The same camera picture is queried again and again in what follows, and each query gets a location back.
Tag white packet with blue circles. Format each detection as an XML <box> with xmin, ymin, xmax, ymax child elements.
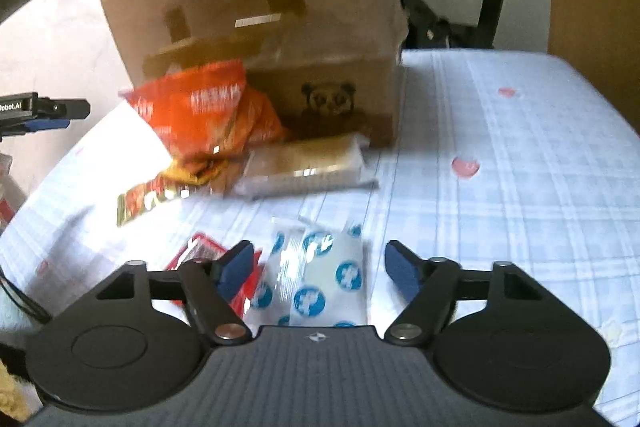
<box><xmin>242</xmin><ymin>216</ymin><xmax>371</xmax><ymax>329</ymax></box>

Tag wooden panel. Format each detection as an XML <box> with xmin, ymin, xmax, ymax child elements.
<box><xmin>547</xmin><ymin>0</ymin><xmax>640</xmax><ymax>128</ymax></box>

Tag red printed plastic bag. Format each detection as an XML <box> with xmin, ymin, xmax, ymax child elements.
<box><xmin>0</xmin><ymin>153</ymin><xmax>23</xmax><ymax>233</ymax></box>

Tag black cable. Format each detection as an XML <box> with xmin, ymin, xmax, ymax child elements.
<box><xmin>0</xmin><ymin>266</ymin><xmax>53</xmax><ymax>324</ymax></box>

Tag orange snack packet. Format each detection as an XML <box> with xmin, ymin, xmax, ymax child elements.
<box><xmin>119</xmin><ymin>60</ymin><xmax>292</xmax><ymax>162</ymax></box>

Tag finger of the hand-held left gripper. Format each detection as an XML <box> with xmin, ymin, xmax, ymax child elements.
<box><xmin>38</xmin><ymin>98</ymin><xmax>92</xmax><ymax>121</ymax></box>
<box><xmin>22</xmin><ymin>119</ymin><xmax>71</xmax><ymax>133</ymax></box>

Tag yellow snack packet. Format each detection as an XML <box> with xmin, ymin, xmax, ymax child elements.
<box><xmin>166</xmin><ymin>156</ymin><xmax>228</xmax><ymax>186</ymax></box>

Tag red and gold snack packet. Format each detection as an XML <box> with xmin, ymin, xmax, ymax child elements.
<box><xmin>116</xmin><ymin>174</ymin><xmax>192</xmax><ymax>228</ymax></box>

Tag checkered tablecloth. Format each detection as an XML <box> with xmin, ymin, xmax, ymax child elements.
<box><xmin>0</xmin><ymin>49</ymin><xmax>640</xmax><ymax>424</ymax></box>

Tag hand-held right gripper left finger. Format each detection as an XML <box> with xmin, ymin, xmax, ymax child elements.
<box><xmin>95</xmin><ymin>240</ymin><xmax>254</xmax><ymax>346</ymax></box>

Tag beige cracker packet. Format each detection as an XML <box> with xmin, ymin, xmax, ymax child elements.
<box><xmin>232</xmin><ymin>131</ymin><xmax>379</xmax><ymax>200</ymax></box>

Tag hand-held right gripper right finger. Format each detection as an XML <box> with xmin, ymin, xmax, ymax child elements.
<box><xmin>384</xmin><ymin>239</ymin><xmax>544</xmax><ymax>347</ymax></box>

